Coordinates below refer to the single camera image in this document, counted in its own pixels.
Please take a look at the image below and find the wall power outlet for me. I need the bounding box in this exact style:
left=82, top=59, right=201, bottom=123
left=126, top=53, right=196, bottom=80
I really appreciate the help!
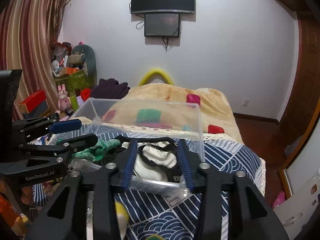
left=242, top=100, right=249, bottom=106

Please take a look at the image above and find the dark purple clothing pile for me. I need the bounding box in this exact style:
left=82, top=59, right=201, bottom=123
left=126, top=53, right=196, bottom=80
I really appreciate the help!
left=90, top=79, right=130, bottom=99

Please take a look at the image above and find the yellow green sponge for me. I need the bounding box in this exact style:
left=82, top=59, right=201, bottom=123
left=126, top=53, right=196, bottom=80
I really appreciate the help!
left=145, top=234, right=164, bottom=240

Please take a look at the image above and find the yellow white plush doll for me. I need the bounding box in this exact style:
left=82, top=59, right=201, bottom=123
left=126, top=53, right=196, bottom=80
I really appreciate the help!
left=115, top=201, right=129, bottom=240

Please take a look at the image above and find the clear plastic storage box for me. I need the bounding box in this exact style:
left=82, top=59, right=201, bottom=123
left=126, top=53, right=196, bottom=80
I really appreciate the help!
left=49, top=98, right=206, bottom=196

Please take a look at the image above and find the beige patchwork blanket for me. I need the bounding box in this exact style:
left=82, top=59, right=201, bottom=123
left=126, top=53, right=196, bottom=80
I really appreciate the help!
left=102, top=82, right=244, bottom=144

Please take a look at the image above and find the grey green plush toy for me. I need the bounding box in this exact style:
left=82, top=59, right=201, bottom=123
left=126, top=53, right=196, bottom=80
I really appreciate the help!
left=67, top=44, right=96, bottom=77

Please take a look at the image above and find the silver metallic scrubber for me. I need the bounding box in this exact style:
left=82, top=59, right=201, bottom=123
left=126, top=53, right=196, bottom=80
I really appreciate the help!
left=68, top=159, right=101, bottom=173

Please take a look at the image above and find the pink rabbit toy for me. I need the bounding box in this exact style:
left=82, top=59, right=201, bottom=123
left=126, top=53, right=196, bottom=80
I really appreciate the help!
left=58, top=83, right=73, bottom=116

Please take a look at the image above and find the yellow curved pillow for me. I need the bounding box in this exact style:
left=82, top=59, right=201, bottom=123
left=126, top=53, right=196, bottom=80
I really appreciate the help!
left=138, top=68, right=175, bottom=86

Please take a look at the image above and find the green knitted cloth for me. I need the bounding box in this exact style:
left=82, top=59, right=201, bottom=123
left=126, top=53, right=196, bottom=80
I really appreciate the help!
left=66, top=139, right=120, bottom=164

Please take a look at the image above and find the small wall monitor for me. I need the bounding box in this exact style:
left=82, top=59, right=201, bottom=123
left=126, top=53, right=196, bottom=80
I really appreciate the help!
left=144, top=13, right=181, bottom=37

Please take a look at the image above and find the wooden door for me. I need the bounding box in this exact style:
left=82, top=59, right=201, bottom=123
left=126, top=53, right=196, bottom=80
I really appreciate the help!
left=280, top=12, right=319, bottom=170

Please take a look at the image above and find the green storage box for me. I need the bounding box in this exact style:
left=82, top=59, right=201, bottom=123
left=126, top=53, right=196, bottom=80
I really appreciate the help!
left=54, top=70, right=94, bottom=92

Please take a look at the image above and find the blue white patterned bedspread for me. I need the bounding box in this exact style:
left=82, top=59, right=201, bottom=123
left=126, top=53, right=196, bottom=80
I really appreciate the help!
left=32, top=125, right=266, bottom=240

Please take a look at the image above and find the red and blue box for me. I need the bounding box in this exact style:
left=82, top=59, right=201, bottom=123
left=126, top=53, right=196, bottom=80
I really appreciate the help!
left=18, top=90, right=50, bottom=119

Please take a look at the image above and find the striped red beige curtain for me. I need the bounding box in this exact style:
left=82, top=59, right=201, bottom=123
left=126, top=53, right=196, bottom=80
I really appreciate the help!
left=1, top=0, right=66, bottom=120

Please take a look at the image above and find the white panel with cutouts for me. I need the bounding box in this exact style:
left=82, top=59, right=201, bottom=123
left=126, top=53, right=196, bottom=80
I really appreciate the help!
left=274, top=170, right=319, bottom=239

